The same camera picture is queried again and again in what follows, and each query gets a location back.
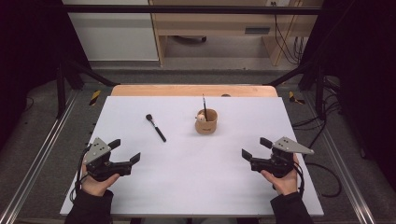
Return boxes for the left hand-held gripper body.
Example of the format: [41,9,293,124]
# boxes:
[83,136,134,183]

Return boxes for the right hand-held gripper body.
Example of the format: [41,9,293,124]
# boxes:
[249,136,315,179]

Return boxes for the black makeup brush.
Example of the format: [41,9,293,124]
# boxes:
[145,113,167,144]

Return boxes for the brown wooden cup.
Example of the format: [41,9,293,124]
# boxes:
[194,107,219,135]

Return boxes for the thin black brush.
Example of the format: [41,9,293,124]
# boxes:
[202,93,209,122]

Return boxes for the person's left hand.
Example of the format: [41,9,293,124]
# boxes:
[81,162,120,198]

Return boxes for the person's right hand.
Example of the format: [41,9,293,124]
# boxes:
[261,153,301,196]

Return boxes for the white sheet mat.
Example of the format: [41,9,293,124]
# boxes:
[59,95,325,217]

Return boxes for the black metal stand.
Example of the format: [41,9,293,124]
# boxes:
[55,57,120,119]
[264,59,327,120]

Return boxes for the white cabinet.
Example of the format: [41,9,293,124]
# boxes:
[63,0,160,62]

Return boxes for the dark curtain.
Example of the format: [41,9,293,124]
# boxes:
[300,0,396,181]
[0,0,92,150]

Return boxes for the light wooden desk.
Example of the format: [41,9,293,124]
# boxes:
[148,0,325,67]

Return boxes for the black floor cables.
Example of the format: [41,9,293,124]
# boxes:
[292,76,344,141]

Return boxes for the yellow-handled tool right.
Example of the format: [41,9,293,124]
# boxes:
[288,91,306,105]

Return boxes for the yellow-handled tool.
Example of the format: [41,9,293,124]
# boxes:
[88,90,102,106]
[288,91,306,105]

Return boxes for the yellow-handled tool left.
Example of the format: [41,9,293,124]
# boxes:
[88,90,102,106]

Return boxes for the aluminium rail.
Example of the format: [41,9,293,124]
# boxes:
[303,92,376,224]
[0,90,80,224]

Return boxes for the right hand-held gripper cable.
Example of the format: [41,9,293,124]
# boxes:
[292,161,343,199]

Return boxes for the hanging black cables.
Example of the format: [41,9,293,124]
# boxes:
[270,1,307,66]

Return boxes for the black frame bar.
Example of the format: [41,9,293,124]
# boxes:
[60,4,323,16]

